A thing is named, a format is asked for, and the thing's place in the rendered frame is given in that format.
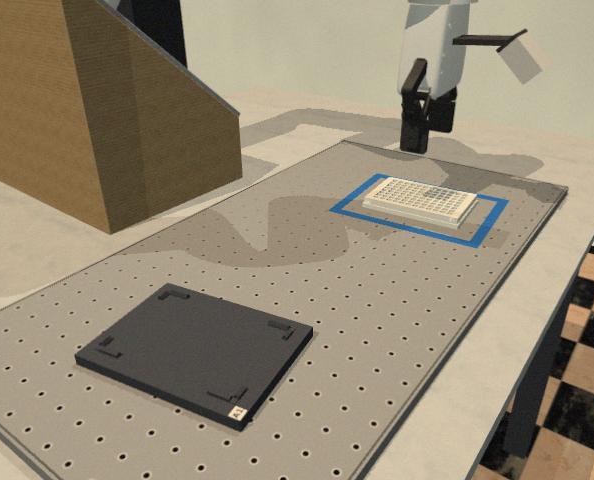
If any blue tape rectangle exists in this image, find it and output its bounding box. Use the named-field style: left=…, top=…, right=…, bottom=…
left=328, top=173, right=510, bottom=249

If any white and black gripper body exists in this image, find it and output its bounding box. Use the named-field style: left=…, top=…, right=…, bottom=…
left=397, top=0, right=478, bottom=99

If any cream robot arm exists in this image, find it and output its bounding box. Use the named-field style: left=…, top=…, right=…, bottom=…
left=452, top=28, right=552, bottom=85

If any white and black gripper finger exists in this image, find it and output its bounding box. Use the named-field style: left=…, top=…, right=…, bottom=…
left=400, top=58, right=433, bottom=154
left=428, top=86, right=457, bottom=133

